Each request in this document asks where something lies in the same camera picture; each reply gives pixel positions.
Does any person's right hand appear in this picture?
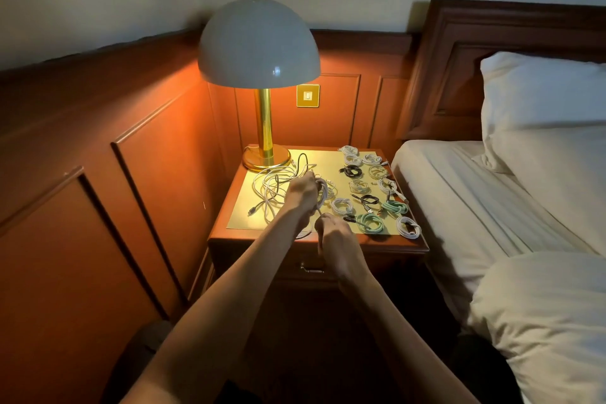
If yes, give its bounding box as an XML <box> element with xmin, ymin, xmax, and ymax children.
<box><xmin>314</xmin><ymin>213</ymin><xmax>368</xmax><ymax>284</ymax></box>

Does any person's left hand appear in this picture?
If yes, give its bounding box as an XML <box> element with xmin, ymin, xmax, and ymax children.
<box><xmin>284</xmin><ymin>171</ymin><xmax>322</xmax><ymax>218</ymax></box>

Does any person's right forearm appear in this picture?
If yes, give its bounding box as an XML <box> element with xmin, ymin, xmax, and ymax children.
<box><xmin>338</xmin><ymin>267</ymin><xmax>480</xmax><ymax>404</ymax></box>

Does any person's left forearm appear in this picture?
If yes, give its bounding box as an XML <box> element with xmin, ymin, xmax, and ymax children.
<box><xmin>121</xmin><ymin>202</ymin><xmax>309</xmax><ymax>404</ymax></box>

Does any gold table mat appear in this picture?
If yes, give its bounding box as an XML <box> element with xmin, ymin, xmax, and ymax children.
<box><xmin>226</xmin><ymin>149</ymin><xmax>404</xmax><ymax>236</ymax></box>

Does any wooden nightstand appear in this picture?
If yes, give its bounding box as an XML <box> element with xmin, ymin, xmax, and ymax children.
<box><xmin>207</xmin><ymin>145</ymin><xmax>431</xmax><ymax>291</ymax></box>

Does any white bed sheet mattress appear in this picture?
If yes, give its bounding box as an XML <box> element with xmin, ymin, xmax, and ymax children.
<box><xmin>391</xmin><ymin>140</ymin><xmax>598</xmax><ymax>326</ymax></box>

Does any white dome brass table lamp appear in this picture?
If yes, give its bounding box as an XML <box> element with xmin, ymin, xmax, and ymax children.
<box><xmin>198</xmin><ymin>0</ymin><xmax>322</xmax><ymax>172</ymax></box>

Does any wooden headboard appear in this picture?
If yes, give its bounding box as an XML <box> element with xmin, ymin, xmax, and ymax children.
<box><xmin>396</xmin><ymin>0</ymin><xmax>606</xmax><ymax>145</ymax></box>

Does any white pillow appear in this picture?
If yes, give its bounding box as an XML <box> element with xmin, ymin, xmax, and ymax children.
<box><xmin>472</xmin><ymin>51</ymin><xmax>606</xmax><ymax>258</ymax></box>

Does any white duvet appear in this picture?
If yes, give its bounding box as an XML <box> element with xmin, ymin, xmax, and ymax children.
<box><xmin>466</xmin><ymin>251</ymin><xmax>606</xmax><ymax>404</ymax></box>

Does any black loose cable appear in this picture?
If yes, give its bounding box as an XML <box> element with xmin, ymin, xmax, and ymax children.
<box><xmin>290</xmin><ymin>153</ymin><xmax>317</xmax><ymax>181</ymax></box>

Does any green coiled cable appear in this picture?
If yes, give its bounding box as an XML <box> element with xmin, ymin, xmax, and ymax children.
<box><xmin>345</xmin><ymin>213</ymin><xmax>386</xmax><ymax>235</ymax></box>
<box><xmin>379</xmin><ymin>200</ymin><xmax>410</xmax><ymax>216</ymax></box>

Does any group of white coiled cables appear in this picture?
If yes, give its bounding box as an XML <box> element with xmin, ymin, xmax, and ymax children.
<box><xmin>330</xmin><ymin>145</ymin><xmax>422</xmax><ymax>241</ymax></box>

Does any brass light switch plate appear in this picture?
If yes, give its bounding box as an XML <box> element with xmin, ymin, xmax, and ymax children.
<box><xmin>297</xmin><ymin>84</ymin><xmax>320</xmax><ymax>108</ymax></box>

